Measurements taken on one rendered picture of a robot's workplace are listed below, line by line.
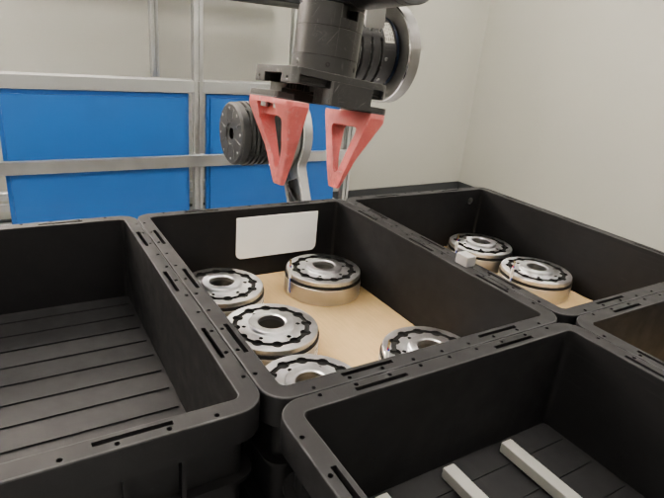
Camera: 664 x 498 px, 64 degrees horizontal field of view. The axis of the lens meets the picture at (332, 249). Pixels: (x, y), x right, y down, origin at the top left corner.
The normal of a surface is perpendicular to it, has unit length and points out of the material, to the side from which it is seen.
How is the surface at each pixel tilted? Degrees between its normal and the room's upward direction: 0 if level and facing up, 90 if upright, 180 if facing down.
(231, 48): 90
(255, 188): 90
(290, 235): 90
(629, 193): 90
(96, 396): 0
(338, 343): 0
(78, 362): 0
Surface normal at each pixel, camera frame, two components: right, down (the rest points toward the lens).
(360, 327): 0.09, -0.93
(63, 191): 0.54, 0.35
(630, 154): -0.84, 0.13
